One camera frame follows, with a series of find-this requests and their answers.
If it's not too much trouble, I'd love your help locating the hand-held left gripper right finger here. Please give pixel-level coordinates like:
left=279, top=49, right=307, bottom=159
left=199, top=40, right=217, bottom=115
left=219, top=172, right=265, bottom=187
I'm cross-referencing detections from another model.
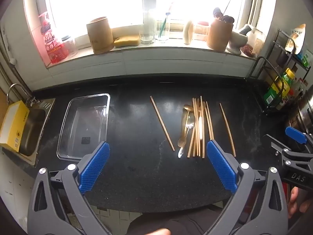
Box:
left=203, top=140, right=289, bottom=235

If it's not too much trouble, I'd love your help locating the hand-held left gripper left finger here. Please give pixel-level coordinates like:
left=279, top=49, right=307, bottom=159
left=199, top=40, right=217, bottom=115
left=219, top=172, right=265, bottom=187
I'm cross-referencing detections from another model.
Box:
left=27, top=141, right=110, bottom=235

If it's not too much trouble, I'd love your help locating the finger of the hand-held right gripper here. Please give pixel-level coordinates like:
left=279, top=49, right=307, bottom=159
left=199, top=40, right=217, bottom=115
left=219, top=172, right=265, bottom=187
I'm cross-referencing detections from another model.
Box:
left=285, top=126, right=313, bottom=152
left=265, top=134, right=313, bottom=174

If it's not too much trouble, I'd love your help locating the wooden chopstick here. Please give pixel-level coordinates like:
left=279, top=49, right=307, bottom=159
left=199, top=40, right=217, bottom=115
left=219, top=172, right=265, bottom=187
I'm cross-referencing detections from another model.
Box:
left=150, top=96, right=175, bottom=151
left=219, top=103, right=236, bottom=157

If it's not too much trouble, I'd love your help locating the pile of wooden chopsticks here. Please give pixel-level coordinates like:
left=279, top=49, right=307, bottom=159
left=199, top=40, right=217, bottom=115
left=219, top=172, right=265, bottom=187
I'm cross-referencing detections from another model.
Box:
left=187, top=95, right=215, bottom=159

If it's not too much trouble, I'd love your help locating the clear plastic tray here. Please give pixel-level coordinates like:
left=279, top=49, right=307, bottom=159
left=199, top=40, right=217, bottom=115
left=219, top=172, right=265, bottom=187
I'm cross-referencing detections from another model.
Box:
left=57, top=93, right=111, bottom=159

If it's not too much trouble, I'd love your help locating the white-handled wooden spoon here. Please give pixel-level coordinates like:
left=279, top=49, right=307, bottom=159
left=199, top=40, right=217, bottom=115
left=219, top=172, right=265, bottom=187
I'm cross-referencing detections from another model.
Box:
left=198, top=101, right=205, bottom=141

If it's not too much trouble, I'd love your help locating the steel spoon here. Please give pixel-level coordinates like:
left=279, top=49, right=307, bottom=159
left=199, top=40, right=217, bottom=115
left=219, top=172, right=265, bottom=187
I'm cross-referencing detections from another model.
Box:
left=177, top=121, right=196, bottom=157

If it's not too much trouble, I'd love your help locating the brass spoon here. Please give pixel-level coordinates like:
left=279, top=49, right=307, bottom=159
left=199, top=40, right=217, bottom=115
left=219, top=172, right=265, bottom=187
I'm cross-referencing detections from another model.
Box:
left=183, top=104, right=194, bottom=118

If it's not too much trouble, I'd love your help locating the bundle of dark kitchen utensils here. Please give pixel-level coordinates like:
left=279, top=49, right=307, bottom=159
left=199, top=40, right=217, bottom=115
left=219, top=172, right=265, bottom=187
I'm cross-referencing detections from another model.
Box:
left=213, top=0, right=235, bottom=24

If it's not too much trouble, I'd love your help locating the person's right hand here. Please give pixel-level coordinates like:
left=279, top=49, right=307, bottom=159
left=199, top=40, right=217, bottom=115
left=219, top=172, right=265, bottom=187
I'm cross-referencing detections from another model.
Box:
left=287, top=186, right=313, bottom=219

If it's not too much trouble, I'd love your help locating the person's left hand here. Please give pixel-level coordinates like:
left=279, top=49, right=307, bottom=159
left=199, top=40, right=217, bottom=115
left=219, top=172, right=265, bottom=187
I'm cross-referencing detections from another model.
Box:
left=147, top=228, right=172, bottom=235

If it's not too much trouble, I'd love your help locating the dark metal wok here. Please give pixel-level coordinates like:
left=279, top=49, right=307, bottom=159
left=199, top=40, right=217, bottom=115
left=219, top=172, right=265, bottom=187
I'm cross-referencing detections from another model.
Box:
left=289, top=83, right=313, bottom=137

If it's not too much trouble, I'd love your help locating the green bottle with yellow cap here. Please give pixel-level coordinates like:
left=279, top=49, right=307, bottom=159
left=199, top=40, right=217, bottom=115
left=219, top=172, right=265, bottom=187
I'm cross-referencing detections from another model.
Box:
left=264, top=68, right=297, bottom=108

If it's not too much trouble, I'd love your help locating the stainless steel sink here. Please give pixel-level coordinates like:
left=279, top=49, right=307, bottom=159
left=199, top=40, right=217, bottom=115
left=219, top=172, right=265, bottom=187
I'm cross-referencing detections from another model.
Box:
left=2, top=98, right=56, bottom=167

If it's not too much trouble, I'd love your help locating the green packet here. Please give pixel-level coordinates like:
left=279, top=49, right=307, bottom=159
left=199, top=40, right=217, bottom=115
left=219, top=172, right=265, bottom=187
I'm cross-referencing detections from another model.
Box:
left=300, top=50, right=313, bottom=68

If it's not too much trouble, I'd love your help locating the black metal rack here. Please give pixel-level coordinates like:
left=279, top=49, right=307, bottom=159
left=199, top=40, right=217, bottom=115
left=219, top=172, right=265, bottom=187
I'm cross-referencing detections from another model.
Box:
left=248, top=28, right=313, bottom=113

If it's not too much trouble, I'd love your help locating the yellow box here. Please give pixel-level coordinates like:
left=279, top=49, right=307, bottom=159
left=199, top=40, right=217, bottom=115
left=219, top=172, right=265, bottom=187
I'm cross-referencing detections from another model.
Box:
left=0, top=100, right=30, bottom=151

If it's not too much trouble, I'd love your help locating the white and orange bag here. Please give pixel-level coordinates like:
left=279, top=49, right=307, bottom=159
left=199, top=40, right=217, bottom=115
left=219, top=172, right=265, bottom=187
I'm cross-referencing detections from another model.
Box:
left=285, top=24, right=307, bottom=55

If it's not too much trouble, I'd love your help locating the clear container of dried chili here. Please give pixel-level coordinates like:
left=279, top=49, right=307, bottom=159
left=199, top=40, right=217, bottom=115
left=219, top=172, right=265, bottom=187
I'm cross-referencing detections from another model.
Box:
left=241, top=28, right=266, bottom=58

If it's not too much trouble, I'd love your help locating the white stone mortar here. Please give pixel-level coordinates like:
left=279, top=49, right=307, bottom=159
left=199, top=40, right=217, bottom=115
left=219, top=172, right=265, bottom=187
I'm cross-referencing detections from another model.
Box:
left=226, top=28, right=250, bottom=54

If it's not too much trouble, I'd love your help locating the metal faucet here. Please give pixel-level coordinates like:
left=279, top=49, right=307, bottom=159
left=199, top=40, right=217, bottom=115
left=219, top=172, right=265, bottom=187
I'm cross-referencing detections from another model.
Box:
left=6, top=83, right=37, bottom=106

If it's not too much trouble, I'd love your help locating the dark pestle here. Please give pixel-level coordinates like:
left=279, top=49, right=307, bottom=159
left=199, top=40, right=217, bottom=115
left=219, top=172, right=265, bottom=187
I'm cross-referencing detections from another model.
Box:
left=238, top=24, right=255, bottom=36

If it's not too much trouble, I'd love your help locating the small glass jar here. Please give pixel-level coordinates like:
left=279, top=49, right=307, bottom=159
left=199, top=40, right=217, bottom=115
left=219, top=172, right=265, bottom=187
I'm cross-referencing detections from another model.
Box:
left=61, top=36, right=79, bottom=57

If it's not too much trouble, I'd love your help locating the bamboo utensil holder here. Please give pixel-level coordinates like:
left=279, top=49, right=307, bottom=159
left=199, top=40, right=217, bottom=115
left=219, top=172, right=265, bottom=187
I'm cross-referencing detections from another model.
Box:
left=207, top=18, right=234, bottom=52

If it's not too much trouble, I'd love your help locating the yellow sponge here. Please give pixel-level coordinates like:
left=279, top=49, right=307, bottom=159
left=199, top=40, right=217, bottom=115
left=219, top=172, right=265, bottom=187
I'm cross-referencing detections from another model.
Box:
left=114, top=35, right=140, bottom=47

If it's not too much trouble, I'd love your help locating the empty bamboo holder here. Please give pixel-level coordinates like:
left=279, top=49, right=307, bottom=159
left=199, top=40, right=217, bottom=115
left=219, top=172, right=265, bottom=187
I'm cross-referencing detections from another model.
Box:
left=86, top=17, right=115, bottom=54

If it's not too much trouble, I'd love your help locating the pink soap pump bottle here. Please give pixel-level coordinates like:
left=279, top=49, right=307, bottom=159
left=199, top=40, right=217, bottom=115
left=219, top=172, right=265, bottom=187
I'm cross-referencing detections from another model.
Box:
left=38, top=11, right=70, bottom=65

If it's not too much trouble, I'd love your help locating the red-lidded jar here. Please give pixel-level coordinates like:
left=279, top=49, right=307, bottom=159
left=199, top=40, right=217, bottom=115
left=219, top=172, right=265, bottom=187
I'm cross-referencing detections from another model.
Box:
left=194, top=21, right=209, bottom=41

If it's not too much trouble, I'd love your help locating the tall clear glass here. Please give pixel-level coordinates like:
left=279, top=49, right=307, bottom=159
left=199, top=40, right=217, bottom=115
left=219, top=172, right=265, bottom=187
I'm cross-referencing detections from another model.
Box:
left=140, top=10, right=156, bottom=45

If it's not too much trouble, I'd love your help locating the clear glass with sticks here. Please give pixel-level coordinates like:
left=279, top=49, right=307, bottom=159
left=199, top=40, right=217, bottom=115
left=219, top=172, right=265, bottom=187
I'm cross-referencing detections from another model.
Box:
left=155, top=12, right=170, bottom=41

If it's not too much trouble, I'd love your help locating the teal stick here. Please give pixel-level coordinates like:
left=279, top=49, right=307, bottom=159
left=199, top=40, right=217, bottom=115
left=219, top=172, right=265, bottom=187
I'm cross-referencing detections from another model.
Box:
left=159, top=15, right=169, bottom=37

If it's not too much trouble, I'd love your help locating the window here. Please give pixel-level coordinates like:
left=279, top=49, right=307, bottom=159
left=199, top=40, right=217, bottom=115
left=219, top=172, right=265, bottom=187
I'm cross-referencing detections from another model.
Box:
left=23, top=0, right=278, bottom=42

